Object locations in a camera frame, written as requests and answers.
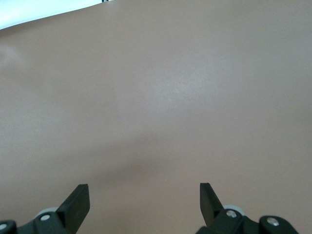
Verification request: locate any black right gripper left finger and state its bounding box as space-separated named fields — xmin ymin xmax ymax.
xmin=0 ymin=184 xmax=90 ymax=234

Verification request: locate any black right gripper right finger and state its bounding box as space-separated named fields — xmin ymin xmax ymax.
xmin=196 ymin=182 xmax=300 ymax=234

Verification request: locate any brown table mat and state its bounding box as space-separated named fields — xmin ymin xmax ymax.
xmin=0 ymin=0 xmax=312 ymax=234

